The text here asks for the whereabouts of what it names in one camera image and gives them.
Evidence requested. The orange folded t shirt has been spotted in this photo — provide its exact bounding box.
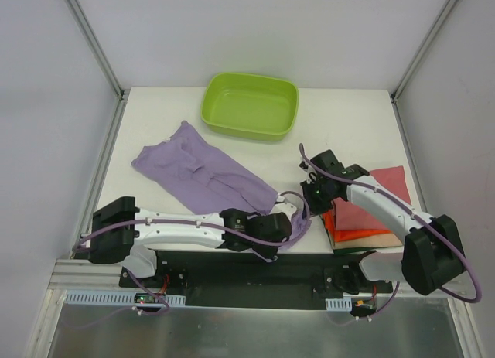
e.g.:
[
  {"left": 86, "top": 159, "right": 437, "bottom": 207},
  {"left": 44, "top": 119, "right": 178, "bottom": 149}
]
[{"left": 320, "top": 212, "right": 391, "bottom": 243}]

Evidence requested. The left aluminium frame post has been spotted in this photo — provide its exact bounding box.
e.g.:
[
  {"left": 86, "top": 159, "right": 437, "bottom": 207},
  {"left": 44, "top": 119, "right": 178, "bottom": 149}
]
[{"left": 64, "top": 0, "right": 126, "bottom": 101}]

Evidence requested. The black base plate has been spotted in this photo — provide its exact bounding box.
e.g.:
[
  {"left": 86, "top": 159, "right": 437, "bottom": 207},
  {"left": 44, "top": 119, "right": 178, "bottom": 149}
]
[{"left": 141, "top": 251, "right": 394, "bottom": 310}]

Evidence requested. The purple t shirt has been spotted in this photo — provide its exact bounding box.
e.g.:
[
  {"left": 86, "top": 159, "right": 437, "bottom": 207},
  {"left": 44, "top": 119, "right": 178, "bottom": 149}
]
[{"left": 131, "top": 121, "right": 311, "bottom": 244}]

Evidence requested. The right controller board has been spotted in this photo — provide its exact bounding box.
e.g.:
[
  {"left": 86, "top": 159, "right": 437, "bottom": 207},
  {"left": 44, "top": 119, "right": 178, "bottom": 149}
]
[{"left": 325, "top": 296, "right": 378, "bottom": 327}]

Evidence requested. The right aluminium frame post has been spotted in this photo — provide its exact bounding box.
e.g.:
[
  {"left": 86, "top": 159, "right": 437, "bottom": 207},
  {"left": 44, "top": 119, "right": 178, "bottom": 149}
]
[{"left": 390, "top": 0, "right": 460, "bottom": 104}]

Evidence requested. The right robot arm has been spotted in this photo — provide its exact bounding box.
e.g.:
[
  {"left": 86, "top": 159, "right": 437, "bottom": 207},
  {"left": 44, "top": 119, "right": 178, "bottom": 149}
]
[{"left": 300, "top": 150, "right": 467, "bottom": 295}]

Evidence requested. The left controller board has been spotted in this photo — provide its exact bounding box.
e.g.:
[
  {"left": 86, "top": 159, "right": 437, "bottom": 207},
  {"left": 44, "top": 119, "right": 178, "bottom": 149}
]
[{"left": 65, "top": 290, "right": 186, "bottom": 311}]

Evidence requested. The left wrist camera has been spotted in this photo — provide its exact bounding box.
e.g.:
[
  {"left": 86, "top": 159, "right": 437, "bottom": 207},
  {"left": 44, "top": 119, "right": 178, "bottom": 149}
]
[{"left": 272, "top": 195, "right": 298, "bottom": 220}]

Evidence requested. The dark green folded t shirt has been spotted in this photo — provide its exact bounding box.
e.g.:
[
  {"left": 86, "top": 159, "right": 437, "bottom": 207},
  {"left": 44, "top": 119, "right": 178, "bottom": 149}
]
[{"left": 333, "top": 247, "right": 376, "bottom": 256}]

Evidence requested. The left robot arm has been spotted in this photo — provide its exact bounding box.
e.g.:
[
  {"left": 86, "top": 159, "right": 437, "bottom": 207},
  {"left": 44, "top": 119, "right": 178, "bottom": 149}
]
[{"left": 73, "top": 196, "right": 296, "bottom": 288}]

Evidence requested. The controller board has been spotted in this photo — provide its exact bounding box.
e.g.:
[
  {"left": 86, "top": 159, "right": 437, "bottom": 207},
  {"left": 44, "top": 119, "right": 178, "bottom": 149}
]
[
  {"left": 65, "top": 290, "right": 186, "bottom": 311},
  {"left": 325, "top": 296, "right": 378, "bottom": 327}
]

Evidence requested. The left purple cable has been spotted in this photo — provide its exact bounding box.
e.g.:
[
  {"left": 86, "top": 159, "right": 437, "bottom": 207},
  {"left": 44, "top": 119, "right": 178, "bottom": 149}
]
[{"left": 71, "top": 191, "right": 312, "bottom": 320}]

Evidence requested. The pink folded t shirt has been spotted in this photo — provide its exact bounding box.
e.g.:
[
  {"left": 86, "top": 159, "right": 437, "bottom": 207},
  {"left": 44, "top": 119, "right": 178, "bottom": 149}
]
[{"left": 334, "top": 165, "right": 411, "bottom": 233}]

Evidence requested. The green plastic basin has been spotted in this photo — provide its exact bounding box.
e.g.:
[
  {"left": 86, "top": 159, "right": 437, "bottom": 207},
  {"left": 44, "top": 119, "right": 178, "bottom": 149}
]
[{"left": 200, "top": 73, "right": 299, "bottom": 141}]

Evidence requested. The aluminium frame post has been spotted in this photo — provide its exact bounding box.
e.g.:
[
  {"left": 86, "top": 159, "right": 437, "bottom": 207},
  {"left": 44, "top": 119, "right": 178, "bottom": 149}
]
[
  {"left": 390, "top": 0, "right": 460, "bottom": 104},
  {"left": 64, "top": 0, "right": 126, "bottom": 101}
]

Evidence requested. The beige folded t shirt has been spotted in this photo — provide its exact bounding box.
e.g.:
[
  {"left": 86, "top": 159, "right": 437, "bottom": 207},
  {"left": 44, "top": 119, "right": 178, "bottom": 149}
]
[{"left": 329, "top": 234, "right": 402, "bottom": 251}]

